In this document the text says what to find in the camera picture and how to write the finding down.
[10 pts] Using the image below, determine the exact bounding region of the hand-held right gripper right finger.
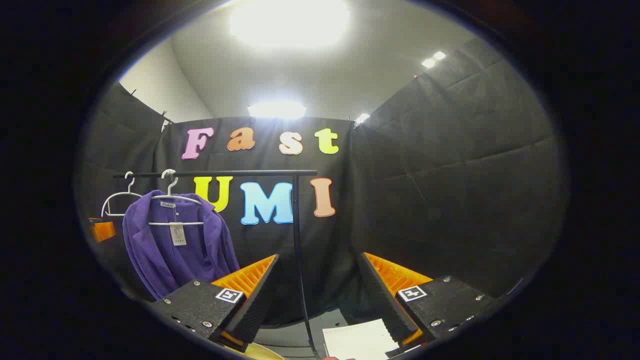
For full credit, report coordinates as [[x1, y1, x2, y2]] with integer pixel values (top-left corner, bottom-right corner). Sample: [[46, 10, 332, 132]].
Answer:
[[357, 252, 501, 351]]

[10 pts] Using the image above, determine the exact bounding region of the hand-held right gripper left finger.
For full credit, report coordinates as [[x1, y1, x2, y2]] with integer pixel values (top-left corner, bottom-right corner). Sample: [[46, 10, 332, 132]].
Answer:
[[150, 254, 280, 353]]

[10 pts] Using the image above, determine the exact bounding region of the beige laundry hamper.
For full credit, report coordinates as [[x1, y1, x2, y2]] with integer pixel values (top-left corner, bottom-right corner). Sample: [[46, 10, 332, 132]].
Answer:
[[240, 342, 286, 360]]

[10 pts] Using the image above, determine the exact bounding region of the purple ribbed jacket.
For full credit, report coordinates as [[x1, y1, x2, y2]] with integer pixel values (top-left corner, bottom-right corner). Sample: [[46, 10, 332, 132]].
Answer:
[[122, 190, 241, 301]]

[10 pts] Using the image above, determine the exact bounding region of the white clothes hanger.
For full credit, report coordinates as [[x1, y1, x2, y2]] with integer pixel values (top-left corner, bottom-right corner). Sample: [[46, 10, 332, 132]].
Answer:
[[148, 169, 205, 227], [101, 171, 143, 218]]

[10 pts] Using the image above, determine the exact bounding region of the black clothes rack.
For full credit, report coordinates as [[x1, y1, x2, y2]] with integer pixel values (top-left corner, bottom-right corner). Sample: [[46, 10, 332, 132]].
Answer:
[[114, 170, 321, 360]]

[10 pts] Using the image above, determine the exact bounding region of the white box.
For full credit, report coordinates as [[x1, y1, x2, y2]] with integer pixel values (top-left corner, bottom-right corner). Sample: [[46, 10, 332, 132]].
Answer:
[[322, 319, 401, 360]]

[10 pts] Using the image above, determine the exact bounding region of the black backdrop cloth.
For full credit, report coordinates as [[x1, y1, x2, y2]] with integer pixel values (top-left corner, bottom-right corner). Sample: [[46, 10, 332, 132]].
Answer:
[[77, 37, 568, 328]]

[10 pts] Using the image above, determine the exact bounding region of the large ceiling light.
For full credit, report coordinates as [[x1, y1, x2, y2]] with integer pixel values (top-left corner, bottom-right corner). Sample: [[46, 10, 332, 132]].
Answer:
[[230, 0, 351, 48]]

